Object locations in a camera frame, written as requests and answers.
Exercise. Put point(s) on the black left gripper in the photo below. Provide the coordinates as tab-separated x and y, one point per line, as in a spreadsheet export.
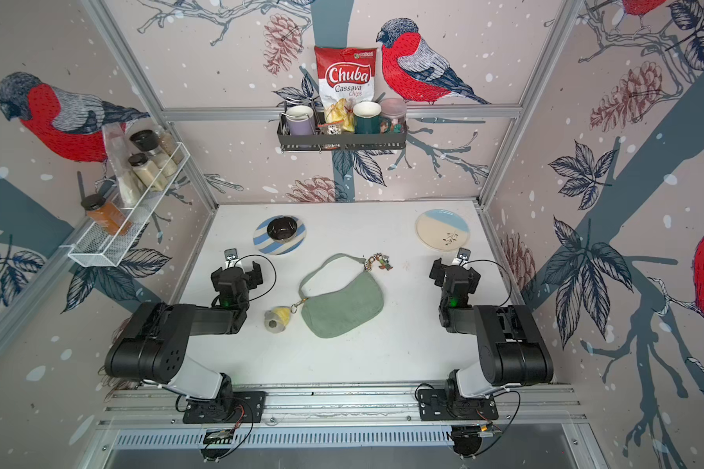
253	274

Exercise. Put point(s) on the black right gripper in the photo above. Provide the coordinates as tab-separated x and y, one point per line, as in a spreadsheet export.
437	272

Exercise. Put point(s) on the yellow plush keychain decoration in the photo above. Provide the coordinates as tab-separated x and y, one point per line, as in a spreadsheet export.
277	319

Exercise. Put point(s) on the red fox figure keychain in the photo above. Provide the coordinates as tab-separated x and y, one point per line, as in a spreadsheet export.
379	261

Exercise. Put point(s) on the green corduroy shoulder bag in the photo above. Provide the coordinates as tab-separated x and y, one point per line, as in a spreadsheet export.
333	314

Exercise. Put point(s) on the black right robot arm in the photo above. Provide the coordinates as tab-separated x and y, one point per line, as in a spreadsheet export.
511	349

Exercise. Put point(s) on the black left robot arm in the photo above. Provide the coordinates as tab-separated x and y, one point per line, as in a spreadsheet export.
152	348

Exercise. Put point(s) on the clear plastic bag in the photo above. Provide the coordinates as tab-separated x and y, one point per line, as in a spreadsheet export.
118	154

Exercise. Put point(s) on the red Chuba chips bag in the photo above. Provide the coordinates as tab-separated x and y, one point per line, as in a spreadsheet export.
345	74

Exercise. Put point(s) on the cream and blue plate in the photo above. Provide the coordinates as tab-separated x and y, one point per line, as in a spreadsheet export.
442	230

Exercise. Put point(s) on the blue striped plate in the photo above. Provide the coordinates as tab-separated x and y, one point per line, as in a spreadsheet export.
266	246

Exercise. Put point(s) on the dark ceramic bowl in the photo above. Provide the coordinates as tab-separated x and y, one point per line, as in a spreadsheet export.
282	229

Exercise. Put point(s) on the orange spice jar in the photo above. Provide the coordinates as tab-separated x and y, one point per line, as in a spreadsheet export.
105	214

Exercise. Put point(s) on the tall black lid spice jar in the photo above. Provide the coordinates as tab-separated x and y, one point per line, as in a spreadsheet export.
147	142

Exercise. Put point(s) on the pink lidded jar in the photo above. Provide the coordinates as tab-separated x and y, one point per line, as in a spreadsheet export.
393	115

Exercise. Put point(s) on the green mug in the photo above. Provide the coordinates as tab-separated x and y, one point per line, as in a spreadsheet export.
367	116

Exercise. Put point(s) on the yellow snack packet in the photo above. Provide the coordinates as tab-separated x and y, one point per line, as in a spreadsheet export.
339	115

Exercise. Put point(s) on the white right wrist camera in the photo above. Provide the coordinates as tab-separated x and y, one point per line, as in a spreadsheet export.
462	257

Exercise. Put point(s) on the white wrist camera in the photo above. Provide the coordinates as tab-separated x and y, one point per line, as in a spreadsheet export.
462	257
231	257

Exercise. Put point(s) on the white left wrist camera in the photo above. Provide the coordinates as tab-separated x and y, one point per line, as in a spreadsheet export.
231	257

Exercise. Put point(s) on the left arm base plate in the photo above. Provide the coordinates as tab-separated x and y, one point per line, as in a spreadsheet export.
245	407

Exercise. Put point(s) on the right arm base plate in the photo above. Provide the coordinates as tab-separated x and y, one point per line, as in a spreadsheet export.
435	404

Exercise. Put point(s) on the white wire wall rack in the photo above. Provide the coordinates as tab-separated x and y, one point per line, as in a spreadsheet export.
96	247

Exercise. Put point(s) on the dark metal wall shelf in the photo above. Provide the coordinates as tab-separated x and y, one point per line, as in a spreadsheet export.
321	142

